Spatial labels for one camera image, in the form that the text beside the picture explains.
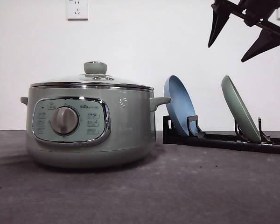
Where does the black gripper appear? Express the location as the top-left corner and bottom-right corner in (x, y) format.
(208, 0), (280, 62)

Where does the green plate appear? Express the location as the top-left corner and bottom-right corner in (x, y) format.
(221, 75), (262, 143)

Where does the glass lid with green knob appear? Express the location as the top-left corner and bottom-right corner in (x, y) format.
(30, 61), (154, 91)

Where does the blue plate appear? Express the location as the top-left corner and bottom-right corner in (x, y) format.
(164, 75), (197, 136)

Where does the black plate rack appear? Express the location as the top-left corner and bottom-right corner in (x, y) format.
(163, 115), (280, 154)

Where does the green electric steamer pot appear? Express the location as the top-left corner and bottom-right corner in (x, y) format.
(21, 86), (171, 169)

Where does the white wall socket left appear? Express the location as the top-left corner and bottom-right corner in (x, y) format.
(66, 0), (89, 21)

